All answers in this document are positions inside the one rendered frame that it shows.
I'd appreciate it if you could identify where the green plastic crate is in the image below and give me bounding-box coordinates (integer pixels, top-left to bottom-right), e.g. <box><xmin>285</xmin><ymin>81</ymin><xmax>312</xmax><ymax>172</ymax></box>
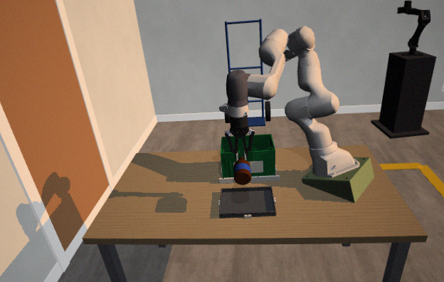
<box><xmin>221</xmin><ymin>134</ymin><xmax>275</xmax><ymax>178</ymax></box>

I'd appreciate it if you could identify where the brown bottle with blue label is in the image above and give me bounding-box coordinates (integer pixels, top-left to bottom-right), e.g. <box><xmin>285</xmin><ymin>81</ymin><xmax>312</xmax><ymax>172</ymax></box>
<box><xmin>234</xmin><ymin>157</ymin><xmax>251</xmax><ymax>185</ymax></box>

